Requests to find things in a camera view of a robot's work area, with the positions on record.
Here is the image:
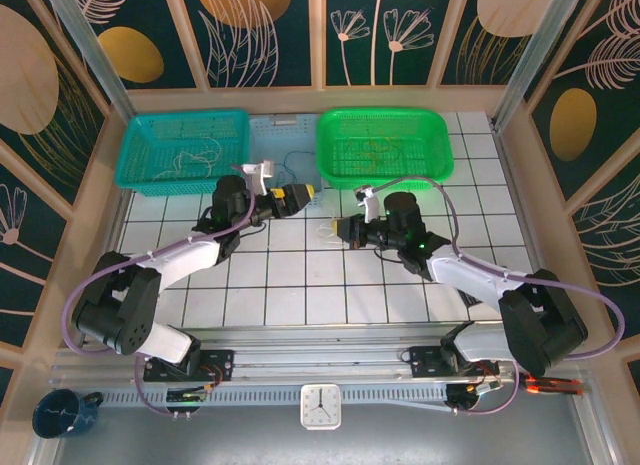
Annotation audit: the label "light blue plastic basket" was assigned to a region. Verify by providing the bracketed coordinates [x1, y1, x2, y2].
[244, 113, 325, 209]

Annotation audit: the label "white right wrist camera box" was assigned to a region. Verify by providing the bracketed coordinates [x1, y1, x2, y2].
[352, 183, 377, 224]

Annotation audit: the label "green plastic basket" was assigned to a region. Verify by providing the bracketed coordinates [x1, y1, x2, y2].
[315, 106, 455, 191]

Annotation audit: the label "white wire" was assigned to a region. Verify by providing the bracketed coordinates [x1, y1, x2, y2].
[151, 152, 211, 182]
[172, 134, 227, 179]

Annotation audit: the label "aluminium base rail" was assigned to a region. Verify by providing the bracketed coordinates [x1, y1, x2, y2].
[49, 327, 589, 386]

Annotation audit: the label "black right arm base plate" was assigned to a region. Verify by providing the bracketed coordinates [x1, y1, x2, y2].
[408, 344, 501, 381]

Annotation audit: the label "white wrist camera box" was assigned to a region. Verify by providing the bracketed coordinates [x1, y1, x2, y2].
[352, 183, 377, 224]
[241, 159, 275, 195]

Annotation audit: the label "teal plastic basket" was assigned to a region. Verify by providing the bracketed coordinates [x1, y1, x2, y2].
[114, 108, 251, 197]

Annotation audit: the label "grey slotted cable duct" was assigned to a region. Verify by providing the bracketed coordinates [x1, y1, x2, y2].
[97, 384, 451, 407]

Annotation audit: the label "orange black pliers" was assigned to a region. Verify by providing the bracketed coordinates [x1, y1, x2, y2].
[522, 374, 584, 397]

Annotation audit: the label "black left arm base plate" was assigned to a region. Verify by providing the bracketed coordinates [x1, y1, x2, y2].
[143, 348, 235, 383]

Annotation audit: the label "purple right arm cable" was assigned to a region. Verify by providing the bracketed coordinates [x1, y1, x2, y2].
[372, 176, 626, 417]

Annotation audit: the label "aluminium frame post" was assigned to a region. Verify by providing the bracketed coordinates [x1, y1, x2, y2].
[492, 0, 586, 131]
[42, 0, 135, 117]

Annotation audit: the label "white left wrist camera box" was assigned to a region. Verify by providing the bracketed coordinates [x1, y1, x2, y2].
[241, 159, 275, 195]

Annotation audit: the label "white square clock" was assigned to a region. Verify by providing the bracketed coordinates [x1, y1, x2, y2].
[299, 383, 343, 430]

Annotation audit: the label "dark blue mug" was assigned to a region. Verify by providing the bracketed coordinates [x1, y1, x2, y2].
[32, 388, 105, 440]

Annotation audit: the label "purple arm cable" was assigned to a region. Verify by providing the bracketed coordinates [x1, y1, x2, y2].
[64, 163, 257, 419]
[372, 176, 626, 417]

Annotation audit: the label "blue wire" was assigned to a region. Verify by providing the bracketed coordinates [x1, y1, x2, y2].
[277, 152, 302, 184]

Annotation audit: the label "black controller board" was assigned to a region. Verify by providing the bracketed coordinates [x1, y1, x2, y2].
[165, 387, 210, 419]
[445, 382, 505, 415]

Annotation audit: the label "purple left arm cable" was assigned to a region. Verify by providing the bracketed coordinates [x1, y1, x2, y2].
[64, 163, 257, 419]

